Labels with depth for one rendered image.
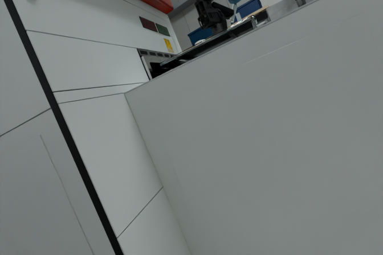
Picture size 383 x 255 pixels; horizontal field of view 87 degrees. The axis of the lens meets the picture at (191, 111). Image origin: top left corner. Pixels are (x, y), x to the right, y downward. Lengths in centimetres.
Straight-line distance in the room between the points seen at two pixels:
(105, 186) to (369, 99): 56
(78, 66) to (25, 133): 19
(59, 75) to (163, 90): 23
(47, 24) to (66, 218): 43
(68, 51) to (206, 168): 44
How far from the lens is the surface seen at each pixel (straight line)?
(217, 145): 53
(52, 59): 53
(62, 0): 65
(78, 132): 48
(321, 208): 59
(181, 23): 416
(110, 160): 52
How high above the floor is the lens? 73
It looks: 3 degrees down
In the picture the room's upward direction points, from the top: 22 degrees counter-clockwise
